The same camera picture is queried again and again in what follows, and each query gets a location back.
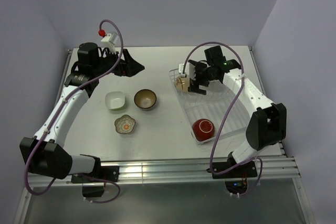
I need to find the white square bowl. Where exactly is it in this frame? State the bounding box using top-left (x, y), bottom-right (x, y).
top-left (104, 91), bottom-right (125, 110)

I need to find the white wire dish rack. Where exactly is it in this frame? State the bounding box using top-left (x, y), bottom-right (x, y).
top-left (169, 69), bottom-right (249, 140)

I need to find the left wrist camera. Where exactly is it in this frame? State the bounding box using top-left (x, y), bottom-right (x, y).
top-left (98, 29), bottom-right (119, 54)

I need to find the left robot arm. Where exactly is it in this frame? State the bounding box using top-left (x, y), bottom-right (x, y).
top-left (19, 42), bottom-right (145, 182)

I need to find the red bowl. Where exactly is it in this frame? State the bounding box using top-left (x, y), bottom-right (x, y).
top-left (192, 119), bottom-right (215, 142)

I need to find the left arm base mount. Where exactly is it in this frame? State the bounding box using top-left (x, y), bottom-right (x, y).
top-left (71, 165), bottom-right (121, 204)

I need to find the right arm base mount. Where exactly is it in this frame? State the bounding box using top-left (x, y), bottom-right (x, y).
top-left (212, 161), bottom-right (259, 195)

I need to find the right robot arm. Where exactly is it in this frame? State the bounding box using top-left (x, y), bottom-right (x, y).
top-left (178, 41), bottom-right (287, 177)

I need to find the brown rimmed beige bowl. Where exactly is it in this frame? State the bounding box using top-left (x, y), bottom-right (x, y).
top-left (133, 89), bottom-right (157, 110)

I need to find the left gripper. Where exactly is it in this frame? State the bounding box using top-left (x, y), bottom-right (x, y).
top-left (93, 48), bottom-right (144, 77)

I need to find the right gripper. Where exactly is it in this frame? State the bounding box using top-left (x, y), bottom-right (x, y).
top-left (188, 61), bottom-right (217, 95)

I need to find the beige bowl with flower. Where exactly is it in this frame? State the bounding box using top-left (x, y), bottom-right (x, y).
top-left (174, 76), bottom-right (190, 92)

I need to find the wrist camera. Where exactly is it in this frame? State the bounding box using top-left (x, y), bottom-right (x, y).
top-left (98, 29), bottom-right (119, 54)
top-left (178, 62), bottom-right (195, 80)

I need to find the flower shaped patterned dish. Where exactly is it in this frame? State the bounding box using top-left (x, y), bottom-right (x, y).
top-left (114, 114), bottom-right (136, 134)

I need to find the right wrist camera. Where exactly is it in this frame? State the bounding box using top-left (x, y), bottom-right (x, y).
top-left (178, 62), bottom-right (195, 80)

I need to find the aluminium frame rail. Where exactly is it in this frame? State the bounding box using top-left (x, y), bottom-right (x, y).
top-left (25, 158), bottom-right (301, 188)

